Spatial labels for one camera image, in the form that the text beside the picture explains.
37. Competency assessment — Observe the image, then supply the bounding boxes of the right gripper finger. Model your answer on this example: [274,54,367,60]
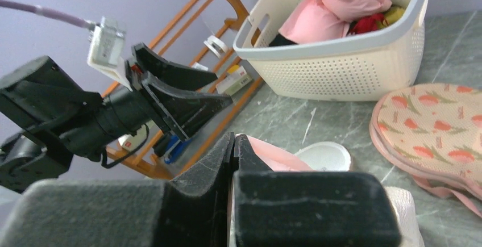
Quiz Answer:
[232,134,402,246]

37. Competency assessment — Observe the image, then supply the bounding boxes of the pink garment in basket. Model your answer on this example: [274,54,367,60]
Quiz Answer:
[279,0,393,45]

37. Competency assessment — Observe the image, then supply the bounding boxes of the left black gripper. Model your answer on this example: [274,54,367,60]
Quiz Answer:
[1,43,234,246]

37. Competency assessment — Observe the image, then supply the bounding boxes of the red garment in basket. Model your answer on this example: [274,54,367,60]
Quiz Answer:
[347,13,388,35]

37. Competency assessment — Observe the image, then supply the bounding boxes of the beige mesh laundry bag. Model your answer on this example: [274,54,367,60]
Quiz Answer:
[227,141,426,247]

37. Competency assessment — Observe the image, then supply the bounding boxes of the yellow garment in basket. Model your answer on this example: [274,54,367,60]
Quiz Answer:
[380,6,405,27]

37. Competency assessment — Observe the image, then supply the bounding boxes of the orange wooden shelf rack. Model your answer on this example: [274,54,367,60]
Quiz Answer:
[99,0,264,180]

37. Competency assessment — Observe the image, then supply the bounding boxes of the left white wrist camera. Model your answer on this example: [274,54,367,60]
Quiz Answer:
[87,16,132,90]

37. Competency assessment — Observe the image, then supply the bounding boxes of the floral pink laundry bag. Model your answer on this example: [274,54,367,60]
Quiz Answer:
[369,83,481,216]

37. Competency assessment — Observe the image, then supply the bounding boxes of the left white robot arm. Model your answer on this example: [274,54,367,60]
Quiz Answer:
[1,43,232,193]

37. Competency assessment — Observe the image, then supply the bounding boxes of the cream plastic laundry basket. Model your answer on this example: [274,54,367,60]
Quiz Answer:
[233,0,428,101]

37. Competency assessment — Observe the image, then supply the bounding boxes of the papers on shelf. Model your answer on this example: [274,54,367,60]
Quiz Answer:
[190,34,254,97]

